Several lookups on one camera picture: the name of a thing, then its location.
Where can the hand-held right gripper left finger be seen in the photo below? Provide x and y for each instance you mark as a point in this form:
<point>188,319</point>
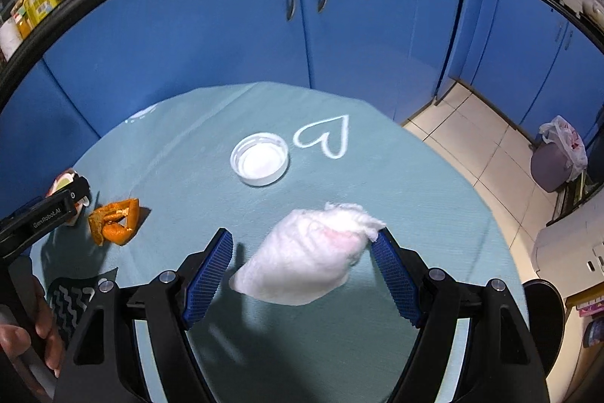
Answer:
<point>207,280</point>

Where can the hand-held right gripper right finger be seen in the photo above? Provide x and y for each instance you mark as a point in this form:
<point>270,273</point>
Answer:
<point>396,280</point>

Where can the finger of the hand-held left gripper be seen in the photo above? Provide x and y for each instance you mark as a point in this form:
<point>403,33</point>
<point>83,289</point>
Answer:
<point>80,193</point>

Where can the apple core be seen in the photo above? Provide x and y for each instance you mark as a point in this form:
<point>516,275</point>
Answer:
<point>61,183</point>

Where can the orange peel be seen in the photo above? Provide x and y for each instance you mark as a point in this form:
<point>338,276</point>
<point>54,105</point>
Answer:
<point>115,228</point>

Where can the white tissue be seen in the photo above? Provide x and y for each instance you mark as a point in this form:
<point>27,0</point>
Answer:
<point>306,261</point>

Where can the white plastic lid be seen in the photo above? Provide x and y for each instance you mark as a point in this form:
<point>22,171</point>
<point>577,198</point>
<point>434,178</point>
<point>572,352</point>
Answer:
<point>259,162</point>

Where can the black trash can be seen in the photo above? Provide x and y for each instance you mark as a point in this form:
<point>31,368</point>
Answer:
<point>547,327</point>

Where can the person's left hand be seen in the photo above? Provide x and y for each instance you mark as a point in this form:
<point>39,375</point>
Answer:
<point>45,337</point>

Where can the light blue tablecloth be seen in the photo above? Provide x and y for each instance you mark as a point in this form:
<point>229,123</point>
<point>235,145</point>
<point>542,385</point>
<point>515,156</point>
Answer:
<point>188,157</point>

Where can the white floor appliance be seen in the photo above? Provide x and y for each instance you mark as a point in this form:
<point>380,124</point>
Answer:
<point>571,252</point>

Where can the purple waste bin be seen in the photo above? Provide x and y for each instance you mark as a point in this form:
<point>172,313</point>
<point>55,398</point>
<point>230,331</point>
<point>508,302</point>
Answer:
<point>549,171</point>

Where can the black metal rack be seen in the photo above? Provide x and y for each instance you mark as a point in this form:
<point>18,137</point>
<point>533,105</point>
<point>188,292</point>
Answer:
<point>571,200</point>

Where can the pink printed box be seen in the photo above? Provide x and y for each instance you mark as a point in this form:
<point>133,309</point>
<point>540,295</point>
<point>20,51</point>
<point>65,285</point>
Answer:
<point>590,306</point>

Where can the blue kitchen cabinets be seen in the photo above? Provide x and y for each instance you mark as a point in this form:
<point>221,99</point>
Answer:
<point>188,30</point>

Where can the white plastic bag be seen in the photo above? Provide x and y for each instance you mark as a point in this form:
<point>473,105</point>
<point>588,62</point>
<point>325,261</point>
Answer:
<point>568,143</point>

